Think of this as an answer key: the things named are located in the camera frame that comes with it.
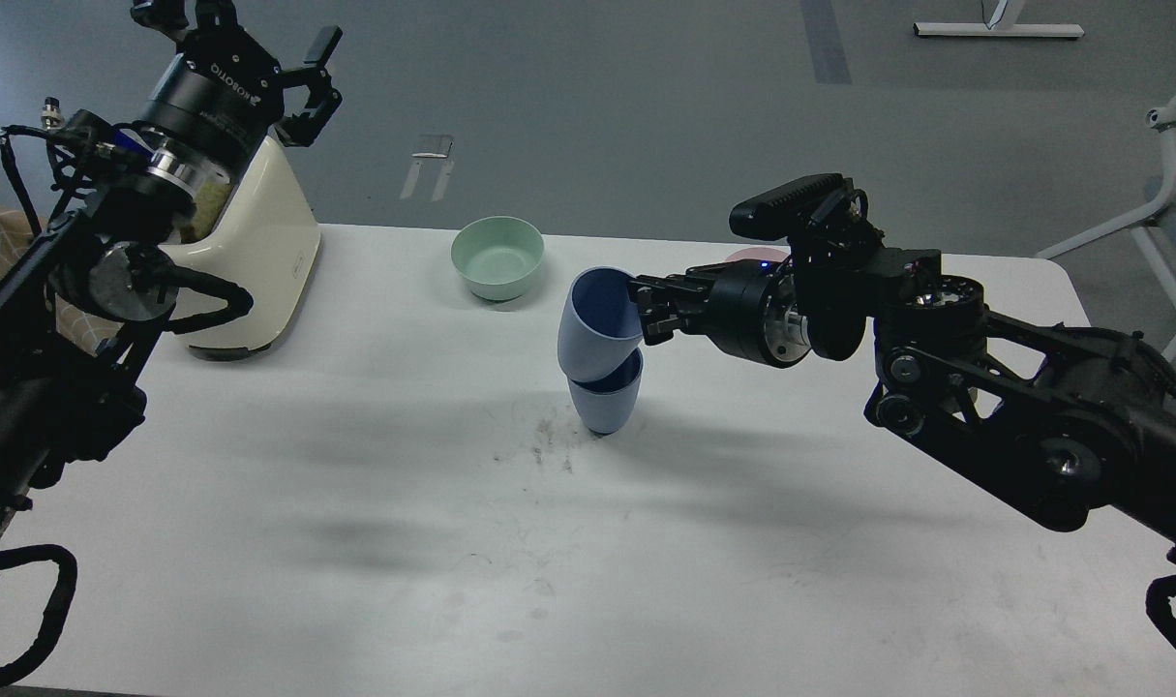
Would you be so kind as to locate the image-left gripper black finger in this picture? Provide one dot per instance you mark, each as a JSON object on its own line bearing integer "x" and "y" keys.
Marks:
{"x": 302, "y": 129}
{"x": 169, "y": 18}

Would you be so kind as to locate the white metal stand frame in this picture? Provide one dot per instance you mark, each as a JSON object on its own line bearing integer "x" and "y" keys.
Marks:
{"x": 1140, "y": 221}

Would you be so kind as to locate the light blue plastic cup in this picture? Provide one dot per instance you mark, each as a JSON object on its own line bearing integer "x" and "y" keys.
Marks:
{"x": 599, "y": 325}

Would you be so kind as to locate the pink plastic bowl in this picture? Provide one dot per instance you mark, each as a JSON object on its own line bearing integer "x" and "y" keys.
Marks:
{"x": 764, "y": 254}

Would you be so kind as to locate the green plastic bowl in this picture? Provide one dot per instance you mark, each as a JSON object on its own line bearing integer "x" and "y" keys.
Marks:
{"x": 499, "y": 258}

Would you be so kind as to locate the white desk foot bar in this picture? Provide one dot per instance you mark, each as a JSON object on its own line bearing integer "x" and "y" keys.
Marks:
{"x": 1002, "y": 23}

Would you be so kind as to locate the cream white toaster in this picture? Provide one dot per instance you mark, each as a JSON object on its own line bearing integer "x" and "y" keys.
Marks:
{"x": 266, "y": 241}

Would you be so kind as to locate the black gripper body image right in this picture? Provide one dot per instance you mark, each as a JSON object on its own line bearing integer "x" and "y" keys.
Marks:
{"x": 748, "y": 309}

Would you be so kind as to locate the toast slice right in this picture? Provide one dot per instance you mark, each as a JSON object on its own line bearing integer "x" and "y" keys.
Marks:
{"x": 210, "y": 201}

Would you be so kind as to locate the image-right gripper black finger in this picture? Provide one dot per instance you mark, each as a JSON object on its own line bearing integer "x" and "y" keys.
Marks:
{"x": 660, "y": 325}
{"x": 658, "y": 289}

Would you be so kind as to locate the black Robotiq gripper body image left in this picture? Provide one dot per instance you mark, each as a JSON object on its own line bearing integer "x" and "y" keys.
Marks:
{"x": 218, "y": 95}

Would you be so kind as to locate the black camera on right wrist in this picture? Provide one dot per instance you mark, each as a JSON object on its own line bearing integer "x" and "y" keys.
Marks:
{"x": 786, "y": 209}

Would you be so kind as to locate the dark blue plastic cup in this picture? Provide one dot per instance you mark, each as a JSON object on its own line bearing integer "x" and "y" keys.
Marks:
{"x": 605, "y": 404}

